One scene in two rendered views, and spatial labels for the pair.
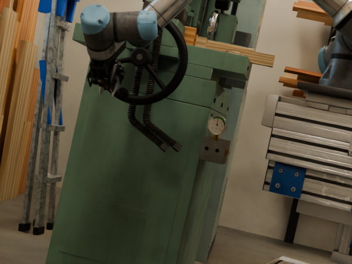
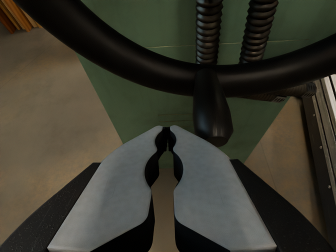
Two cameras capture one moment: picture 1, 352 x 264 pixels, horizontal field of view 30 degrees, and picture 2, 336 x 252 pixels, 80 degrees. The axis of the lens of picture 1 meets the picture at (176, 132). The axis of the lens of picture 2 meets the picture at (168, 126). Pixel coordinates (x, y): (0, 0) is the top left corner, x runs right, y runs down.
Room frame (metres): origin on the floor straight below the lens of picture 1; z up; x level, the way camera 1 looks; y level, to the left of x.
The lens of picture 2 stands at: (1.90, 0.22, 0.81)
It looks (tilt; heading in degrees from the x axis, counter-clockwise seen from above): 58 degrees down; 355
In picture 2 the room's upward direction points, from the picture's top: 6 degrees counter-clockwise
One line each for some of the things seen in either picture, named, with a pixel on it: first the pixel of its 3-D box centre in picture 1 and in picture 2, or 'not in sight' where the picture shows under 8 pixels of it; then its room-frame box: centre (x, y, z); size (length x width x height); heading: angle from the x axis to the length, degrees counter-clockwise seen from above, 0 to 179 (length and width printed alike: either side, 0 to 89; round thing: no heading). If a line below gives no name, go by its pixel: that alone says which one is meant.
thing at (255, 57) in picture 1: (190, 45); not in sight; (2.34, 0.02, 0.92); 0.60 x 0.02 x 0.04; 80
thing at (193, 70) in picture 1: (159, 66); not in sight; (2.29, 0.10, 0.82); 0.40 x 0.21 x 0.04; 80
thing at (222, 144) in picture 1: (215, 149); not in sight; (2.17, -0.14, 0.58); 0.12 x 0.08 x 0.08; 170
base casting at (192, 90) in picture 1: (165, 88); not in sight; (2.47, 0.07, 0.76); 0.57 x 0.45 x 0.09; 170
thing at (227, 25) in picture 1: (222, 31); not in sight; (2.51, -0.09, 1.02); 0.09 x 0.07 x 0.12; 80
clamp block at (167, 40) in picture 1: (158, 33); not in sight; (2.16, 0.12, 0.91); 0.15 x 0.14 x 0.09; 80
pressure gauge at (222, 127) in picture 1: (217, 128); not in sight; (2.10, -0.13, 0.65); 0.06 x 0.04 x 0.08; 80
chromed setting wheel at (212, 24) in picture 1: (212, 26); not in sight; (2.46, -0.05, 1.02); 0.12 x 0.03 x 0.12; 170
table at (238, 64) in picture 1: (161, 50); not in sight; (2.25, 0.11, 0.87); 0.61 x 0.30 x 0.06; 80
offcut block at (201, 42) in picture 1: (201, 43); not in sight; (2.20, -0.02, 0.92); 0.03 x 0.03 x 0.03; 82
